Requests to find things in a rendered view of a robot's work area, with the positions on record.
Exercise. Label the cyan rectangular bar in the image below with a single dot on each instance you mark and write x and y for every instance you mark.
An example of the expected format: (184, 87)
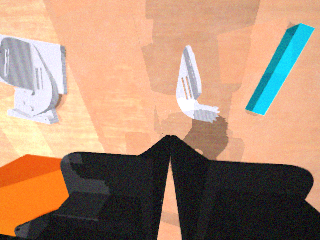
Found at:
(284, 58)

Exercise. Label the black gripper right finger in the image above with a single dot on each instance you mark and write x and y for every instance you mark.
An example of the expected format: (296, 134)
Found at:
(197, 179)

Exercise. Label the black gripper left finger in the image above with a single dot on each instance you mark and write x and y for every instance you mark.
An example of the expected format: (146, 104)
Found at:
(143, 176)

